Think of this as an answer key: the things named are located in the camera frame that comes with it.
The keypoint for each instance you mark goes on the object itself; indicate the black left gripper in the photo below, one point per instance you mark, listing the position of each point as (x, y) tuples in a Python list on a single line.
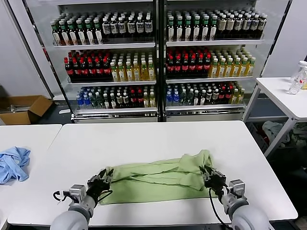
[(98, 188)]

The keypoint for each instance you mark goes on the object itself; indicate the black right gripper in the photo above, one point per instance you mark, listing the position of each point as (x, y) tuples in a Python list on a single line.
[(216, 185)]

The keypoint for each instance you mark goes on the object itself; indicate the light green polo shirt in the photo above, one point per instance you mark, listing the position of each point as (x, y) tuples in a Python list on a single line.
[(156, 182)]

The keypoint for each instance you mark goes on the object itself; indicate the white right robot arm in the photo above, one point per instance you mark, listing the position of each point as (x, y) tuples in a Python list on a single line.
[(249, 218)]

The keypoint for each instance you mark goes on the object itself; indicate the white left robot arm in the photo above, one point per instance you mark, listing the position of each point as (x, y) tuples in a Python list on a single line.
[(69, 219)]

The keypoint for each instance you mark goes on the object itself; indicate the dark mixed clothes pile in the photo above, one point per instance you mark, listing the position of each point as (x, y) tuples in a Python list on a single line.
[(298, 136)]

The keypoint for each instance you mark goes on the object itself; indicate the small dark white cap bottle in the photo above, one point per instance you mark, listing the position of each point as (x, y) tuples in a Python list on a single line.
[(119, 101), (209, 98), (106, 102), (216, 97), (113, 102), (202, 98), (126, 101), (196, 98)]

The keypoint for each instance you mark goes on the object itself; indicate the clear green bottle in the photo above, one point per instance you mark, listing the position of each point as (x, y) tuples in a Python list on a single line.
[(183, 98), (100, 102), (94, 102), (189, 98)]

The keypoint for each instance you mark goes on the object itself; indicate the white flat floor object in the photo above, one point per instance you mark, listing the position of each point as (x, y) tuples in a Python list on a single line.
[(64, 111)]

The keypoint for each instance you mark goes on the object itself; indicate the blue water bottle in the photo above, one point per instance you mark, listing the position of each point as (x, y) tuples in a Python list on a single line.
[(176, 99), (169, 99), (87, 102), (80, 102)]

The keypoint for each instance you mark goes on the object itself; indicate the grey white cloth pile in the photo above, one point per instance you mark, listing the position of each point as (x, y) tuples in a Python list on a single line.
[(273, 130)]

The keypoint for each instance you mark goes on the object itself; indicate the small red cap cola bottle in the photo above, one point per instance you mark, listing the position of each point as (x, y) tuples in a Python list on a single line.
[(229, 96), (139, 100), (133, 100), (222, 97)]

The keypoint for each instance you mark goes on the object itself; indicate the small yellow juice bottle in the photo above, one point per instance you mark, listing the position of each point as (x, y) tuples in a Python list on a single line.
[(242, 97), (235, 97), (152, 101), (146, 101)]

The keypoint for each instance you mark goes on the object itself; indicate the crumpled light blue shirt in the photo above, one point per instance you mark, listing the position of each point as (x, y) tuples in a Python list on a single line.
[(14, 165)]

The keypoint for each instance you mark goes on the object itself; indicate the open brown cardboard box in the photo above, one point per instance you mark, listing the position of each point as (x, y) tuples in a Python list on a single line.
[(21, 118)]

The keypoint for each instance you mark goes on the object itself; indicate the white side table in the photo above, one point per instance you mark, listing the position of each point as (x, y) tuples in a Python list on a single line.
[(275, 93)]

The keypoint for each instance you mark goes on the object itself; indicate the metal rods bundle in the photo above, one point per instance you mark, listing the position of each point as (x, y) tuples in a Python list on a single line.
[(20, 109)]

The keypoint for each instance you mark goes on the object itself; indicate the small clear plastic bottle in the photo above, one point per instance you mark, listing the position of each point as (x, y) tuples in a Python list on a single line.
[(294, 88)]

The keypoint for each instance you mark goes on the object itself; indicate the yellow liquid container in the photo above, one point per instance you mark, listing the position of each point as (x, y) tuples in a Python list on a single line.
[(304, 85)]

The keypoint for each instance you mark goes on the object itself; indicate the white beverage cooler cabinet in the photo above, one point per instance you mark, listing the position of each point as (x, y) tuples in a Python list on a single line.
[(103, 45), (216, 43)]

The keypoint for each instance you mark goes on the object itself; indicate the black framed glass cooler door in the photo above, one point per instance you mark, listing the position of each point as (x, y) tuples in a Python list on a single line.
[(41, 60), (274, 24)]

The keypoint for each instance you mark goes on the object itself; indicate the clear bottle white cap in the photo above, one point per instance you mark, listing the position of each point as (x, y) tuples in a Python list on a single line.
[(302, 69)]

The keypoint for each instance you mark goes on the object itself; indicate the green cap tea bottle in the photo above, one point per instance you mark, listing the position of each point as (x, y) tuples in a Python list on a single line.
[(205, 30), (98, 34), (196, 30), (213, 30), (171, 31), (90, 34), (64, 35), (81, 35), (72, 35), (179, 31), (188, 31), (56, 36)]

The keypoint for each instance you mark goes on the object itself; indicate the white cap beige label bottle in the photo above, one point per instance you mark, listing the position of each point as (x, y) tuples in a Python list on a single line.
[(221, 26), (230, 26)]

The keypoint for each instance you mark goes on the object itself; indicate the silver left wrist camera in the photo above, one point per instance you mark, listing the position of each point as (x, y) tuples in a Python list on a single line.
[(76, 191)]

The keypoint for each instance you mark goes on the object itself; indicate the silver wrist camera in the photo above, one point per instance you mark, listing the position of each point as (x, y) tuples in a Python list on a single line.
[(237, 187), (76, 191)]

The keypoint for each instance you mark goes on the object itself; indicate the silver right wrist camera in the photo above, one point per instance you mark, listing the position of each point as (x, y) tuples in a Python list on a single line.
[(237, 187)]

